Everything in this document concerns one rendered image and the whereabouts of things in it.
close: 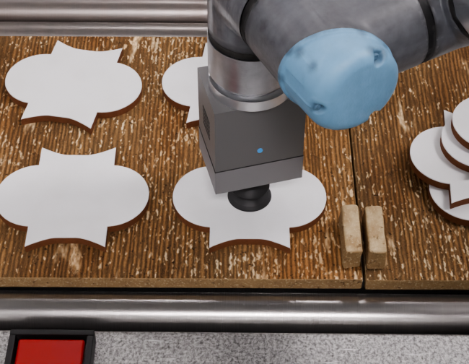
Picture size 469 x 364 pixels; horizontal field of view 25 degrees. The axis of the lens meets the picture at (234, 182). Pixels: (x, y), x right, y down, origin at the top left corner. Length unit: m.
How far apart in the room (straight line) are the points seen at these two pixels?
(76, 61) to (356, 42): 0.51
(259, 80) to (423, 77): 0.35
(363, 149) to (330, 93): 0.37
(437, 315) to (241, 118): 0.26
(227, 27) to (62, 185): 0.29
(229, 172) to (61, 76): 0.29
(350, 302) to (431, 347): 0.08
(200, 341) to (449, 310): 0.23
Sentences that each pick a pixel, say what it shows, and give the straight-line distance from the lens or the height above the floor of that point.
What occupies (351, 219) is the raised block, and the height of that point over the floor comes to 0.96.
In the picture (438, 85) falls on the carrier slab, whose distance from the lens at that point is 1.18.
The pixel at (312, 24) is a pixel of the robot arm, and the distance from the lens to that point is 0.76.
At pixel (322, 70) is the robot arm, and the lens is 0.74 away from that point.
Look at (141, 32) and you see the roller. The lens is 1.26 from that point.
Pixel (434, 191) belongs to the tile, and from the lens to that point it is 1.06.
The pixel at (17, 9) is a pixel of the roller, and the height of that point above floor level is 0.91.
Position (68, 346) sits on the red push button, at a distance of 0.96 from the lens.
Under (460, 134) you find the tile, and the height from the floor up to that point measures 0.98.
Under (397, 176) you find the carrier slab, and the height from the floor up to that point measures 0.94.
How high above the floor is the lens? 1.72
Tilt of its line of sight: 48 degrees down
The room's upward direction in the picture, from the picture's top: straight up
